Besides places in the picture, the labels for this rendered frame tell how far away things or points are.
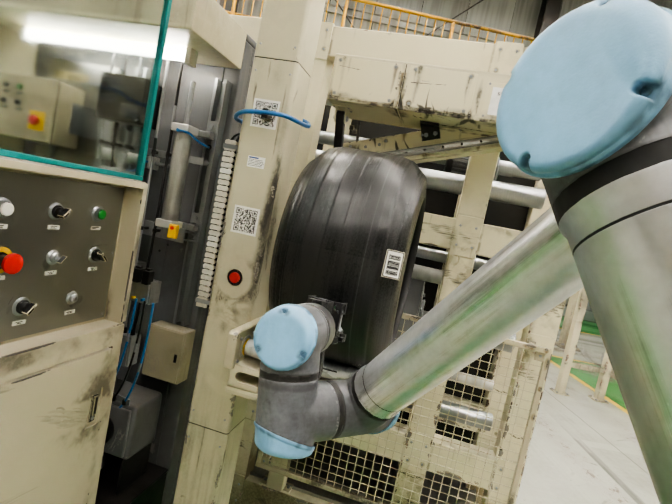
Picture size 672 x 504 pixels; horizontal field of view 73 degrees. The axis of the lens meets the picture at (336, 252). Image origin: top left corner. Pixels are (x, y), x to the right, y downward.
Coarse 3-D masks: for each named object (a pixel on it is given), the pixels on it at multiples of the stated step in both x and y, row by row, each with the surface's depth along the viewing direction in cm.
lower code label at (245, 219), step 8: (240, 208) 123; (248, 208) 123; (240, 216) 123; (248, 216) 123; (256, 216) 122; (232, 224) 124; (240, 224) 124; (248, 224) 123; (256, 224) 122; (240, 232) 124; (248, 232) 123
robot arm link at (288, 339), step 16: (288, 304) 68; (304, 304) 74; (272, 320) 65; (288, 320) 64; (304, 320) 64; (320, 320) 70; (256, 336) 65; (272, 336) 64; (288, 336) 64; (304, 336) 63; (320, 336) 68; (256, 352) 65; (272, 352) 64; (288, 352) 64; (304, 352) 63; (272, 368) 64; (288, 368) 63; (304, 368) 65
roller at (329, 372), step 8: (248, 344) 116; (248, 352) 116; (328, 360) 114; (328, 368) 112; (336, 368) 111; (344, 368) 111; (352, 368) 112; (328, 376) 112; (336, 376) 111; (344, 376) 110
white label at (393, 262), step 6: (390, 252) 96; (396, 252) 96; (402, 252) 96; (390, 258) 96; (396, 258) 96; (402, 258) 96; (384, 264) 95; (390, 264) 96; (396, 264) 96; (384, 270) 95; (390, 270) 96; (396, 270) 96; (384, 276) 95; (390, 276) 96; (396, 276) 96
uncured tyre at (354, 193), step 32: (320, 160) 109; (352, 160) 108; (384, 160) 109; (320, 192) 101; (352, 192) 100; (384, 192) 100; (416, 192) 105; (288, 224) 101; (320, 224) 98; (352, 224) 97; (384, 224) 97; (416, 224) 137; (288, 256) 100; (320, 256) 98; (352, 256) 96; (384, 256) 96; (288, 288) 101; (320, 288) 98; (352, 288) 96; (384, 288) 97; (352, 320) 99; (384, 320) 100; (352, 352) 105
